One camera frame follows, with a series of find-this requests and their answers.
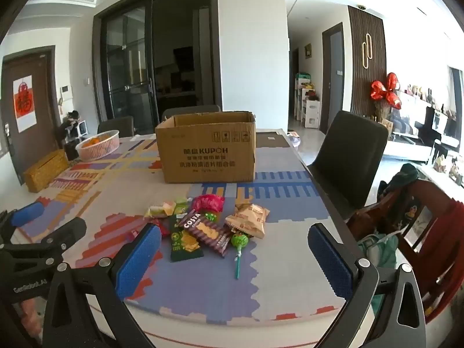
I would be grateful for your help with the grey room door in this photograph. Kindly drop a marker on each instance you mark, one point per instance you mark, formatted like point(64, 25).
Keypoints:
point(335, 79)

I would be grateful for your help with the dark slatted wall panel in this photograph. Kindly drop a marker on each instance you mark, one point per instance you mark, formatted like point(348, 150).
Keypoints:
point(357, 79)

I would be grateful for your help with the white intercom panel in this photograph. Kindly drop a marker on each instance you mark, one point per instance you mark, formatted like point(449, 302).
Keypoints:
point(66, 92)

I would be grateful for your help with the pile of small oranges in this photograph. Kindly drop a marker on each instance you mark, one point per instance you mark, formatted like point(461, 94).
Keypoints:
point(94, 141)

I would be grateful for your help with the brown cardboard box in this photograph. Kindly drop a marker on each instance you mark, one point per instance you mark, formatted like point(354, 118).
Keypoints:
point(206, 152)

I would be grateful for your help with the dark green snack packet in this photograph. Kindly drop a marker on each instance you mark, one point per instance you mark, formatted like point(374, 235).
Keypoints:
point(185, 244)

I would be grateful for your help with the green lollipop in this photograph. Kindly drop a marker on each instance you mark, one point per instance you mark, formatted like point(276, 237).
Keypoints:
point(240, 241)

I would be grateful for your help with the pink snack packet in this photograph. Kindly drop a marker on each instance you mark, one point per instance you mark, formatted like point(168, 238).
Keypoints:
point(208, 203)

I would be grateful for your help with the maroon striped cookie packet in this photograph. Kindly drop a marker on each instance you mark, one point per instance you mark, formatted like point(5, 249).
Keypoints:
point(208, 232)

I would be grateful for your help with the dark green cloth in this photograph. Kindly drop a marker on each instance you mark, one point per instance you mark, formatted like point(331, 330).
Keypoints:
point(402, 177)

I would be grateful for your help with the yellow candy packet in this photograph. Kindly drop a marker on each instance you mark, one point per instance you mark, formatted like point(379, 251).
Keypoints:
point(159, 210)

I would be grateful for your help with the wooden high chair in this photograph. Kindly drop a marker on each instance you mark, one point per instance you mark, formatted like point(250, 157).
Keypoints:
point(424, 203)

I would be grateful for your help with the black piano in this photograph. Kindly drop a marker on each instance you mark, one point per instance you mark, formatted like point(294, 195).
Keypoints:
point(431, 123)

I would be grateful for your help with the yellow woven tissue box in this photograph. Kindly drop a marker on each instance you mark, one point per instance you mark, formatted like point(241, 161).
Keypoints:
point(45, 172)

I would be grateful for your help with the beige snack packet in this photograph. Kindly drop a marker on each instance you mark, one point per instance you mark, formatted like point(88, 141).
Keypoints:
point(246, 219)

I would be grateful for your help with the gold wall ornament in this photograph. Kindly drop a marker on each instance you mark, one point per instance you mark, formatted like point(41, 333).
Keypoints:
point(367, 50)

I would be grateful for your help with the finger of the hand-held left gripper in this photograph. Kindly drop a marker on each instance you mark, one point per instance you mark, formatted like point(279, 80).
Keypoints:
point(27, 214)
point(69, 234)

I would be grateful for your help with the white plastic basket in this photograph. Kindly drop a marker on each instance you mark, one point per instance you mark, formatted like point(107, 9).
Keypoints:
point(98, 150)

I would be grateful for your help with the red foil balloon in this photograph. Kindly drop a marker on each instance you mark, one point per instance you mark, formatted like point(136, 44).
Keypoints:
point(388, 94)

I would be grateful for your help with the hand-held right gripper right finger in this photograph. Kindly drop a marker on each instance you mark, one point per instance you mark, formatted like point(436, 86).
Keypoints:
point(330, 257)

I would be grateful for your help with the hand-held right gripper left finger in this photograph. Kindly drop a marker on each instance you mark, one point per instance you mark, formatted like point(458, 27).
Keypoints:
point(139, 257)

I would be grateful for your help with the white display shelf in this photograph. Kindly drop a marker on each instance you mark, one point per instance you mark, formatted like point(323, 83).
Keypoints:
point(420, 98)

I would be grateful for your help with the light green candy packet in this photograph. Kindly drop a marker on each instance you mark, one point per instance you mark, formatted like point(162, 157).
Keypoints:
point(181, 208)

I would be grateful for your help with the small red snack packet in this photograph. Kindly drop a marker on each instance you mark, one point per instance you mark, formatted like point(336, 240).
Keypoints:
point(165, 228)

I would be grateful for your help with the black glass sliding door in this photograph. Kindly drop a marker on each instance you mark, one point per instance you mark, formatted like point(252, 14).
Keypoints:
point(127, 61)

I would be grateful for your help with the dark dining chair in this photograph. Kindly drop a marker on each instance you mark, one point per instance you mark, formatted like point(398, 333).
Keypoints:
point(190, 110)
point(116, 127)
point(348, 152)

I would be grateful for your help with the red and white door poster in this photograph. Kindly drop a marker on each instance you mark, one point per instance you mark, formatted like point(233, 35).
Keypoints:
point(24, 103)

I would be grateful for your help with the red cloth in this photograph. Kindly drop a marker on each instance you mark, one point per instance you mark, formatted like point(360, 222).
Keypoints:
point(447, 246)

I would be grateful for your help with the dark bundle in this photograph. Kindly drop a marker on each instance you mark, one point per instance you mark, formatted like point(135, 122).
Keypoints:
point(70, 123)

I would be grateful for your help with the teal cloth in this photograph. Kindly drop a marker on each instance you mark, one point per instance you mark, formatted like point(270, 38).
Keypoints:
point(379, 257)

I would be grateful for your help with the clear plastic bag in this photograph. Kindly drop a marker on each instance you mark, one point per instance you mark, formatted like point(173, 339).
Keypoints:
point(295, 140)

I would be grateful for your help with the small wall picture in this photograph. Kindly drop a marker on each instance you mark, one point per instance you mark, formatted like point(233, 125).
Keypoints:
point(307, 50)

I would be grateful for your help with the white shelf unit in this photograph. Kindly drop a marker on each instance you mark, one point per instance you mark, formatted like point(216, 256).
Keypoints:
point(310, 112)

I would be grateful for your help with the brown entrance door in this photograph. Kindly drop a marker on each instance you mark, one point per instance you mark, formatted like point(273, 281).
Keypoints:
point(43, 116)

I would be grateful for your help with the colourful patterned table mat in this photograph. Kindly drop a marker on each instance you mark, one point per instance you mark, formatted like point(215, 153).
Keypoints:
point(282, 232)

